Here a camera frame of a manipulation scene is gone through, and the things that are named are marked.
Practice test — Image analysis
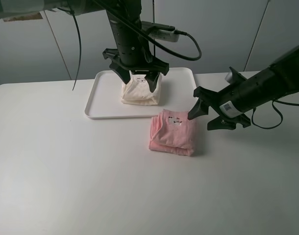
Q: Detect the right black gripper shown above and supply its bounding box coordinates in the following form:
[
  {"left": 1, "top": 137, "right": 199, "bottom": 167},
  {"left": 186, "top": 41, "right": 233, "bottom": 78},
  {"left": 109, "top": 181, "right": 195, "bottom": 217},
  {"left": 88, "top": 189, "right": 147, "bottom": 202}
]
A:
[{"left": 187, "top": 86, "right": 251, "bottom": 131}]

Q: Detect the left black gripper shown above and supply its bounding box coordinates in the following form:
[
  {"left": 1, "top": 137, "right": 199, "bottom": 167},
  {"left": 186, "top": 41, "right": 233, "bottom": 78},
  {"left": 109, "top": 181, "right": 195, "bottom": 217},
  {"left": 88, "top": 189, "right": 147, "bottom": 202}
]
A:
[{"left": 102, "top": 48, "right": 169, "bottom": 93}]

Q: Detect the cream white towel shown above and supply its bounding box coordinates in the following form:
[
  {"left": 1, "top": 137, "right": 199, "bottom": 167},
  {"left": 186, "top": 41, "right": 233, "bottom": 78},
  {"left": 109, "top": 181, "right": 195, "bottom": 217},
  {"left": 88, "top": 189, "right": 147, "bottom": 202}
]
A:
[{"left": 121, "top": 75, "right": 162, "bottom": 106}]

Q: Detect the pink towel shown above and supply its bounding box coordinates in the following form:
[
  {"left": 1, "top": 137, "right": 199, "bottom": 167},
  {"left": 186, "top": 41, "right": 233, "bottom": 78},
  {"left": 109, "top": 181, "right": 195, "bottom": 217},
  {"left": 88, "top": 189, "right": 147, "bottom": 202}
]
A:
[{"left": 149, "top": 109, "right": 198, "bottom": 156}]

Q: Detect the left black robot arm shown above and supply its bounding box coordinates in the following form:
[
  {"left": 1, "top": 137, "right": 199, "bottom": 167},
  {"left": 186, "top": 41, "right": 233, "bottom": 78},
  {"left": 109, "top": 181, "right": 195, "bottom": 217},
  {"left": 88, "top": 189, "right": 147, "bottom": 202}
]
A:
[{"left": 0, "top": 0, "right": 169, "bottom": 92}]

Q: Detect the right grey black robot arm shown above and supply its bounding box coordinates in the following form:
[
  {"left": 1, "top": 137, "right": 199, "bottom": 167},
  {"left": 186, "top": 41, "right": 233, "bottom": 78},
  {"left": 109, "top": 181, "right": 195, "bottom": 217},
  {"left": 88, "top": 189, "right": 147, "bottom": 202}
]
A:
[{"left": 187, "top": 46, "right": 299, "bottom": 131}]

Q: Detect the white rectangular plastic tray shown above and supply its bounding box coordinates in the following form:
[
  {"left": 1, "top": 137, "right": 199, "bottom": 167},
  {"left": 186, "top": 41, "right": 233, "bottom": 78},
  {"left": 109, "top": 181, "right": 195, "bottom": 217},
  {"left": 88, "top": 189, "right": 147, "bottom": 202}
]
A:
[{"left": 84, "top": 68, "right": 197, "bottom": 119}]

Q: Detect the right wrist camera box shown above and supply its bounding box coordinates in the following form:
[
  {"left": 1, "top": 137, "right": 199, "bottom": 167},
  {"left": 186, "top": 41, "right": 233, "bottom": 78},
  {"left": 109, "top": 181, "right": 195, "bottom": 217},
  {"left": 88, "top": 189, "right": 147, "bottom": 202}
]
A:
[{"left": 225, "top": 67, "right": 246, "bottom": 85}]

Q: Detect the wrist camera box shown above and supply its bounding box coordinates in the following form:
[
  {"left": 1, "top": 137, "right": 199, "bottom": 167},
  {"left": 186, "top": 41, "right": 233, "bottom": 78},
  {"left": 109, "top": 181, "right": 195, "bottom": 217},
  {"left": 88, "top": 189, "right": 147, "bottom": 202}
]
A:
[
  {"left": 225, "top": 67, "right": 246, "bottom": 85},
  {"left": 141, "top": 21, "right": 179, "bottom": 43}
]

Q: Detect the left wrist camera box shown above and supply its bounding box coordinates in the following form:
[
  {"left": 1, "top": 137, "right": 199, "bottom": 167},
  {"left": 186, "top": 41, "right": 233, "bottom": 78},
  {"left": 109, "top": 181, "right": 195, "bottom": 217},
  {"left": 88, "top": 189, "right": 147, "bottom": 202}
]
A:
[{"left": 141, "top": 21, "right": 179, "bottom": 43}]

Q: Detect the right arm black cable bundle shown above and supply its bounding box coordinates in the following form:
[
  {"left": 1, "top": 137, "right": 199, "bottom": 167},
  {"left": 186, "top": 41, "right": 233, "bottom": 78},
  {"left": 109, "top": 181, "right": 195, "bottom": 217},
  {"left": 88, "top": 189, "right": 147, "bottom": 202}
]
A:
[{"left": 250, "top": 97, "right": 299, "bottom": 129}]

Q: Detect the black cable tie tail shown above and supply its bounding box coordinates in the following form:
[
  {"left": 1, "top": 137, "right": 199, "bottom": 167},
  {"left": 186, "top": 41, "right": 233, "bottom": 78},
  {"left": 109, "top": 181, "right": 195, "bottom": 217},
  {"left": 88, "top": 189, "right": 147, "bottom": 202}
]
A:
[{"left": 56, "top": 6, "right": 82, "bottom": 92}]

